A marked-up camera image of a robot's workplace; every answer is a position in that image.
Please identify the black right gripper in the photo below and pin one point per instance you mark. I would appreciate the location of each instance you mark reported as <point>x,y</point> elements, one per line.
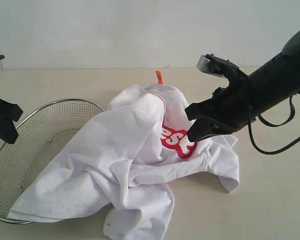
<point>231,108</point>

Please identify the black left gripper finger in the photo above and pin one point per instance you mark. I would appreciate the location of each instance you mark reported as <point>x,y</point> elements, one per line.
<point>10,111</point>
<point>8,132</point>

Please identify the white t-shirt red logo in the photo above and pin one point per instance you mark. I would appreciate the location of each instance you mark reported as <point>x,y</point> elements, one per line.
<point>126,156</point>

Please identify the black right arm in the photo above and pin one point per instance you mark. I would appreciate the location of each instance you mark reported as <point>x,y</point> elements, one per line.
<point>276,80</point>

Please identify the orange tag on table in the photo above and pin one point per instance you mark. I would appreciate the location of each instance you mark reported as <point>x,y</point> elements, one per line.
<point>159,77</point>

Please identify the silver wire mesh basket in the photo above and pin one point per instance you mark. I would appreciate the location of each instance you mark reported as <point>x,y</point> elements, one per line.
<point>41,136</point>

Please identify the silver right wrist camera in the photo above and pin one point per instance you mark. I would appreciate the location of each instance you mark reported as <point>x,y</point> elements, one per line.
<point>215,66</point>

